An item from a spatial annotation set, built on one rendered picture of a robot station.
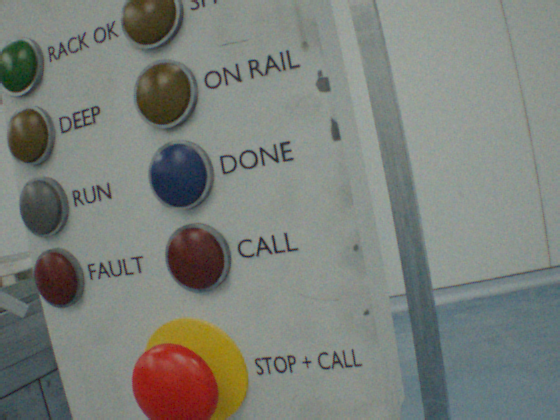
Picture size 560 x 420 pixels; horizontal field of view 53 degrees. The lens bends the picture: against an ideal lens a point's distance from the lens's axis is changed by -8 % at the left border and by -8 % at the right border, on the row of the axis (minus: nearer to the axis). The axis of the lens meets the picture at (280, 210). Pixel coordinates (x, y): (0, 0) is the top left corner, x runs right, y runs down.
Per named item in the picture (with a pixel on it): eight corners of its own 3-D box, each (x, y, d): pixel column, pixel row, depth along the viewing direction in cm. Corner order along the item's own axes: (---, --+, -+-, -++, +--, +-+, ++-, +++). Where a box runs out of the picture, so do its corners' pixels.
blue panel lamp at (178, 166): (209, 203, 25) (196, 136, 24) (152, 214, 25) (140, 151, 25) (217, 201, 25) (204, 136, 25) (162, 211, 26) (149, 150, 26)
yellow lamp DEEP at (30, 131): (47, 157, 27) (38, 101, 27) (8, 169, 28) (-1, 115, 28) (57, 156, 28) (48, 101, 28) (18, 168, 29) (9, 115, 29)
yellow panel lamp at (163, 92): (192, 116, 24) (180, 52, 24) (136, 131, 25) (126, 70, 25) (201, 117, 25) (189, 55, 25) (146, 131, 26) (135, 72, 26)
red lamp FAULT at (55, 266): (78, 305, 27) (65, 249, 27) (37, 309, 28) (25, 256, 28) (88, 301, 28) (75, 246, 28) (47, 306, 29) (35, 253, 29)
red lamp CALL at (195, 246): (227, 288, 25) (213, 223, 25) (170, 295, 26) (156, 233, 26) (234, 284, 26) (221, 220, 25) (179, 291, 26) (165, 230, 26)
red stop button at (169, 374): (217, 438, 23) (194, 348, 23) (137, 438, 25) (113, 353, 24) (255, 396, 28) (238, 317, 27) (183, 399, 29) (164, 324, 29)
